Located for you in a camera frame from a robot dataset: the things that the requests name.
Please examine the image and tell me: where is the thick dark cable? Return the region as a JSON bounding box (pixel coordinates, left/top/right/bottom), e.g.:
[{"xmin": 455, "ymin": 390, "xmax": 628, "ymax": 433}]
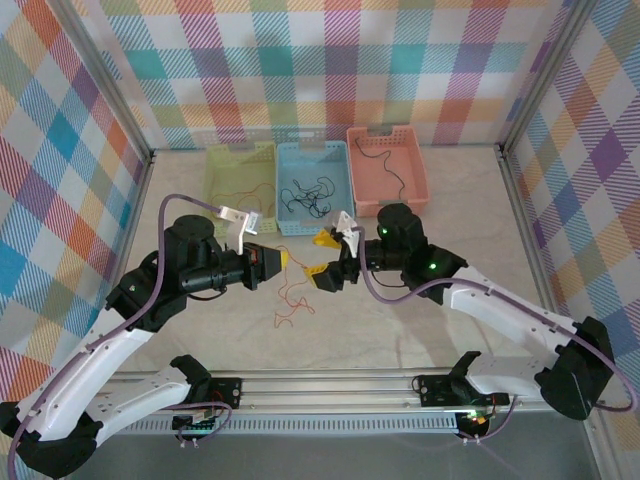
[{"xmin": 354, "ymin": 138, "xmax": 408, "ymax": 201}]

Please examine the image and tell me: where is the blue perforated plastic basket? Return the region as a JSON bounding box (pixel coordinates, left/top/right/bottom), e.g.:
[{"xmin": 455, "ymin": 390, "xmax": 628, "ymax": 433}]
[{"xmin": 275, "ymin": 141, "xmax": 354, "ymax": 238}]

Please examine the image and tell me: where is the green perforated plastic basket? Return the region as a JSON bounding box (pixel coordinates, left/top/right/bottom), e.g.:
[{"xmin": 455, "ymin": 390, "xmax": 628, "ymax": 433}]
[{"xmin": 199, "ymin": 141, "xmax": 279, "ymax": 238}]

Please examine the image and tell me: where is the pink perforated plastic basket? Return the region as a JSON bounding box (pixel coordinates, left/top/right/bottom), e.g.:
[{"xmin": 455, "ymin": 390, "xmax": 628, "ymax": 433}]
[{"xmin": 346, "ymin": 125, "xmax": 432, "ymax": 218}]

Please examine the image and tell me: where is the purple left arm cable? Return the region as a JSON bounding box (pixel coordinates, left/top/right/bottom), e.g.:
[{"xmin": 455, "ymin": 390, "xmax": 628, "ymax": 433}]
[{"xmin": 8, "ymin": 193, "xmax": 235, "ymax": 474}]

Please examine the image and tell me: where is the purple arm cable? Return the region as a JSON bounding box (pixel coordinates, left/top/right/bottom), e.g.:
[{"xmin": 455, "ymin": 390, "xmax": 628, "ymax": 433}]
[
  {"xmin": 349, "ymin": 224, "xmax": 637, "ymax": 445},
  {"xmin": 8, "ymin": 193, "xmax": 235, "ymax": 474}
]

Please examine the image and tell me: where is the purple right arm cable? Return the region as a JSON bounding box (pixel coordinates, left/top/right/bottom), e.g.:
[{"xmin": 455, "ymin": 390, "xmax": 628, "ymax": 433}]
[{"xmin": 349, "ymin": 224, "xmax": 637, "ymax": 445}]

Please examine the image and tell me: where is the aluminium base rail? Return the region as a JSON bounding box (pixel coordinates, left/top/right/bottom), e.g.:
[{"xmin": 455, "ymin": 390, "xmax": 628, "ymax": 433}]
[{"xmin": 99, "ymin": 368, "xmax": 602, "ymax": 415}]

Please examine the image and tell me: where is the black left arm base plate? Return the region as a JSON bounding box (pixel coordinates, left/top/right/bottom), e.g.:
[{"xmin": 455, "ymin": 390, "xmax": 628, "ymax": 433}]
[{"xmin": 199, "ymin": 377, "xmax": 244, "ymax": 411}]

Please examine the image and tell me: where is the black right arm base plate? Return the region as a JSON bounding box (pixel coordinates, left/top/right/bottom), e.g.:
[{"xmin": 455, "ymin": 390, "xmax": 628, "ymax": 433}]
[{"xmin": 417, "ymin": 373, "xmax": 510, "ymax": 407}]

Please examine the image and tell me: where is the grey slotted cable duct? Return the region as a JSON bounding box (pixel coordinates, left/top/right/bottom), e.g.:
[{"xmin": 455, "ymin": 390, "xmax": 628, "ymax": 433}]
[{"xmin": 114, "ymin": 412, "xmax": 462, "ymax": 434}]

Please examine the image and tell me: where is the aluminium upright frame post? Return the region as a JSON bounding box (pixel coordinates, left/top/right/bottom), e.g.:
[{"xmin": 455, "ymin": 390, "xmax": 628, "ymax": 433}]
[
  {"xmin": 497, "ymin": 0, "xmax": 599, "ymax": 151},
  {"xmin": 63, "ymin": 0, "xmax": 154, "ymax": 159}
]

